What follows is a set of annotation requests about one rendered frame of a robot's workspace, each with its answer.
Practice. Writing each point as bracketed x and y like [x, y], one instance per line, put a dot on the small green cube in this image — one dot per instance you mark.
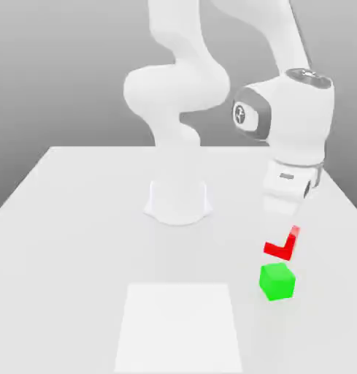
[276, 282]

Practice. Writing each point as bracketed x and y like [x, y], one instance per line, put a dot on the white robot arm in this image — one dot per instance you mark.
[178, 87]

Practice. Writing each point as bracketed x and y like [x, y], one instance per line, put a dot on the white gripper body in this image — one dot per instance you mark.
[283, 190]

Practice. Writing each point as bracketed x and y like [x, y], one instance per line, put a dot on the small red cube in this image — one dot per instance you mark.
[280, 251]

